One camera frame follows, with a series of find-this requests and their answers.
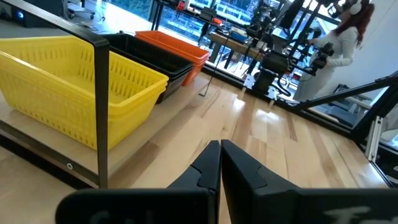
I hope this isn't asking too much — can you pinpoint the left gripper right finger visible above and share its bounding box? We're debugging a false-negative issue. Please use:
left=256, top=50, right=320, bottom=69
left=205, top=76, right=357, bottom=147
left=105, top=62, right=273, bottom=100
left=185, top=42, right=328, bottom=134
left=221, top=139, right=398, bottom=224

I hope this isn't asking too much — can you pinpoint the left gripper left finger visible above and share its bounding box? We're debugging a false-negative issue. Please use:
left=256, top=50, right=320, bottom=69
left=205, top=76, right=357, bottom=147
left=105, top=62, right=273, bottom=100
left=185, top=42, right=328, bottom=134
left=55, top=140, right=222, bottom=224

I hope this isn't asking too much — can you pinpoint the black plastic basket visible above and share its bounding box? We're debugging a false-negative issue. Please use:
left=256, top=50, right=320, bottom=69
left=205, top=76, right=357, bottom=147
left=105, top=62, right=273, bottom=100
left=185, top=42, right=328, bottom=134
left=101, top=33, right=195, bottom=77
left=161, top=67, right=193, bottom=82
left=155, top=73, right=191, bottom=105

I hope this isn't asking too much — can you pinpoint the black device in person's hands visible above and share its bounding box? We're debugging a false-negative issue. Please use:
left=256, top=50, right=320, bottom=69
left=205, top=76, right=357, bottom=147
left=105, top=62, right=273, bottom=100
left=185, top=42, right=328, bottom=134
left=309, top=42, right=336, bottom=77

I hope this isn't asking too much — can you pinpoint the person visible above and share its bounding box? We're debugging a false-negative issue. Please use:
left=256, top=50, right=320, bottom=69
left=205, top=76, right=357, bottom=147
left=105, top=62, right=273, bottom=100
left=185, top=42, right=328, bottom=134
left=292, top=0, right=376, bottom=103

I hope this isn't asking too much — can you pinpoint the wooden background table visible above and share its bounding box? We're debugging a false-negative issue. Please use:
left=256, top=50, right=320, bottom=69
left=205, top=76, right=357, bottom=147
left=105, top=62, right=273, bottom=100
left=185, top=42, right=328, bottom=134
left=208, top=32, right=265, bottom=70

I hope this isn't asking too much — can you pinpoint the office chair base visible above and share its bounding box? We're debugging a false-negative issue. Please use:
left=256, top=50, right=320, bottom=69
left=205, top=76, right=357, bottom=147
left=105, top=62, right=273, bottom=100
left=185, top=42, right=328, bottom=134
left=66, top=0, right=96, bottom=20

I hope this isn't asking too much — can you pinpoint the black box with blue light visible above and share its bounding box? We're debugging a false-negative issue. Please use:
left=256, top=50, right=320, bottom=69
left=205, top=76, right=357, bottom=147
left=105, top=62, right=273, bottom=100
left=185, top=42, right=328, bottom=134
left=11, top=6, right=37, bottom=28

